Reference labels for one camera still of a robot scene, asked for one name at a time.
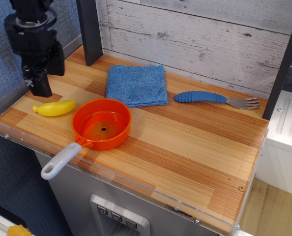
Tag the white cabinet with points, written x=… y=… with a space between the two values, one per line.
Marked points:
x=275 y=161

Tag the orange pot with grey handle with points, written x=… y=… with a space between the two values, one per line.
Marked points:
x=100 y=124

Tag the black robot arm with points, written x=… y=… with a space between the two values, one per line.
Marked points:
x=34 y=9

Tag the dark grey right post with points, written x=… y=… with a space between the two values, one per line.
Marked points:
x=279 y=81

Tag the blue folded cloth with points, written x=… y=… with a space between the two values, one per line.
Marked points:
x=137 y=86

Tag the silver dispenser button panel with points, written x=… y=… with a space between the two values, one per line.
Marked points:
x=115 y=220

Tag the yellow toy banana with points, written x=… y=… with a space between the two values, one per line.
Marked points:
x=54 y=109

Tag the grey toy fridge cabinet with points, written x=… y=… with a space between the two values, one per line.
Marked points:
x=74 y=185

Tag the blue handled metal fork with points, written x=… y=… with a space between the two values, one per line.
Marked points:
x=198 y=96

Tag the clear acrylic guard rail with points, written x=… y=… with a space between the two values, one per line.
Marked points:
x=185 y=167

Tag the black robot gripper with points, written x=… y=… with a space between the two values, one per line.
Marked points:
x=36 y=45

